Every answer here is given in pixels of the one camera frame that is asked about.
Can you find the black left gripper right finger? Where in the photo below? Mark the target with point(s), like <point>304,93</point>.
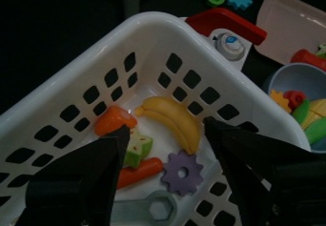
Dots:
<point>264,172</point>

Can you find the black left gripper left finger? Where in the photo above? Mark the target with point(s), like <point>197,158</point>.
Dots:
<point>80,175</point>

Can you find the green apple slice toy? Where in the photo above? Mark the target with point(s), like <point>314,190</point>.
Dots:
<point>138,148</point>

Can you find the orange toy carrot top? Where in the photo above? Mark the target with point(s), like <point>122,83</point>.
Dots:
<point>111,120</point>

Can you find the orange toy carrot piece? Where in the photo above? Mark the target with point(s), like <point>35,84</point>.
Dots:
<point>138,172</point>

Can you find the grey toy wrench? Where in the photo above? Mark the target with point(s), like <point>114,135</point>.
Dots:
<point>145,209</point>

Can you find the purple toy gear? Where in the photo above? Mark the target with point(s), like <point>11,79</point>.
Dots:
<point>182,172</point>

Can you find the toy corn cob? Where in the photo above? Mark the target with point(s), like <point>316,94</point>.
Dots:
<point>314,117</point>

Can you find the yellow toy gear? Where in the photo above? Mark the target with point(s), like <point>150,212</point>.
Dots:
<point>280,100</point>

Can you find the red toy gear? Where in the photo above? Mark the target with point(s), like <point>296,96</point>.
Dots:
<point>294,98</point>

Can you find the yellow toy banana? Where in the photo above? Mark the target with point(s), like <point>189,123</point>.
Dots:
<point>177,118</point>

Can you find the blue plastic bowl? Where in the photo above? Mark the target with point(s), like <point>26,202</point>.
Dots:
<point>297,77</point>

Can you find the white plastic perforated basket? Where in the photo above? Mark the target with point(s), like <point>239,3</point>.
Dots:
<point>157,77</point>

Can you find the red and white toy appliance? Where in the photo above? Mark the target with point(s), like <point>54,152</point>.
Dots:
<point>227,32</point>

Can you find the pink plastic tray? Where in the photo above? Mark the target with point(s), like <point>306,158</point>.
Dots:
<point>293,26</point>

